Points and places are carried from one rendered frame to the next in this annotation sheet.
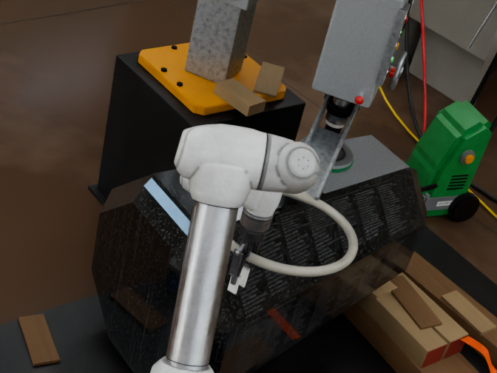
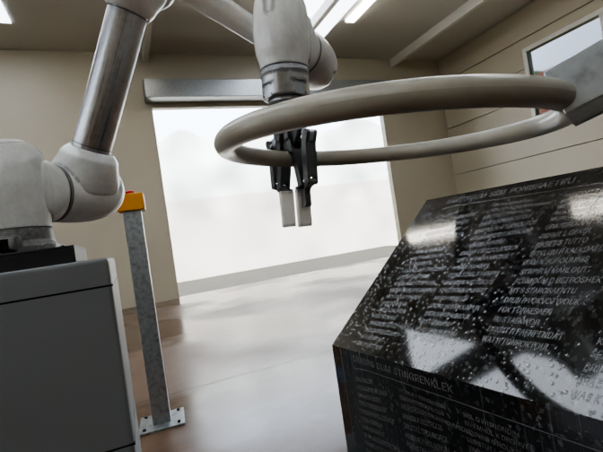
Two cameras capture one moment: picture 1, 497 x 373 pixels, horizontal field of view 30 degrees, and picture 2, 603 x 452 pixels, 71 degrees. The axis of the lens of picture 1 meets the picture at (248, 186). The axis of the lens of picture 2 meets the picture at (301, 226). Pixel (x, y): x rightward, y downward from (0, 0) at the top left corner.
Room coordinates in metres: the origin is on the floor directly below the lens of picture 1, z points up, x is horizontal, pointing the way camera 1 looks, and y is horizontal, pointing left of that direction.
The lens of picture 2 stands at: (2.54, -0.74, 0.80)
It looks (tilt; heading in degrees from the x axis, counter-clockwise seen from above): 1 degrees up; 118
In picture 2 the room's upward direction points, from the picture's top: 8 degrees counter-clockwise
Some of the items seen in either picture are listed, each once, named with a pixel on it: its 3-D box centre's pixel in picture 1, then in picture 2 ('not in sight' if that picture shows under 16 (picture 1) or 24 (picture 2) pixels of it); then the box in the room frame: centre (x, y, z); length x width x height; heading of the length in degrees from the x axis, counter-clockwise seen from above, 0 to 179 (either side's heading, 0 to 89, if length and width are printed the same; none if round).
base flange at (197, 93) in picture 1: (212, 73); not in sight; (3.53, 0.27, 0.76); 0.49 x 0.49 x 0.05; 46
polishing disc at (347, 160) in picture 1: (325, 151); not in sight; (3.01, -0.25, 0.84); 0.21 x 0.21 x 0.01
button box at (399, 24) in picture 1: (392, 44); not in sight; (2.93, -0.35, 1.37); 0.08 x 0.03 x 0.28; 170
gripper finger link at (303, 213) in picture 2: (242, 276); (303, 207); (2.18, -0.05, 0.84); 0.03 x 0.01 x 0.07; 65
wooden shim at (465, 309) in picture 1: (468, 311); not in sight; (3.19, -1.07, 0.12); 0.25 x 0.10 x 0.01; 44
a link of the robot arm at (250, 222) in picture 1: (256, 217); (285, 87); (2.18, -0.04, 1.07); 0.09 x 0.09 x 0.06
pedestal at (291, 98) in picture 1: (196, 149); not in sight; (3.53, 0.27, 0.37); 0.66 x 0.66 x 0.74; 46
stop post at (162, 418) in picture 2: not in sight; (145, 307); (0.93, 0.65, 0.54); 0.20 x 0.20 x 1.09; 46
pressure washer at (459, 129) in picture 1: (456, 135); not in sight; (4.15, -0.95, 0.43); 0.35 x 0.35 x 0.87; 31
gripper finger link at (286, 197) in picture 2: (234, 283); (287, 208); (2.14, -0.03, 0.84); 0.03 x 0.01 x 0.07; 65
